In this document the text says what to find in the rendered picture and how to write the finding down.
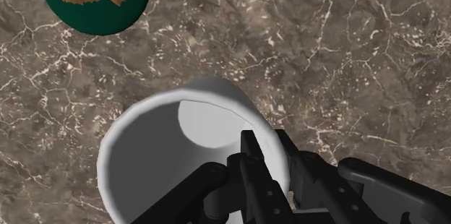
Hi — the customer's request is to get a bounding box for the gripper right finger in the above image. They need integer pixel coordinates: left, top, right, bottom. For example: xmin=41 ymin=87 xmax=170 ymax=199
xmin=275 ymin=129 xmax=451 ymax=224

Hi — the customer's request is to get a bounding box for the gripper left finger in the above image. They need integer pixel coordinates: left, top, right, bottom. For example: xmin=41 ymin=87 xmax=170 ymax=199
xmin=131 ymin=129 xmax=297 ymax=224

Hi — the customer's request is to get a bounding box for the white cup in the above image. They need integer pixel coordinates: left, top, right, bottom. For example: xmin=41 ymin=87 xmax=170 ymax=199
xmin=96 ymin=76 xmax=292 ymax=224

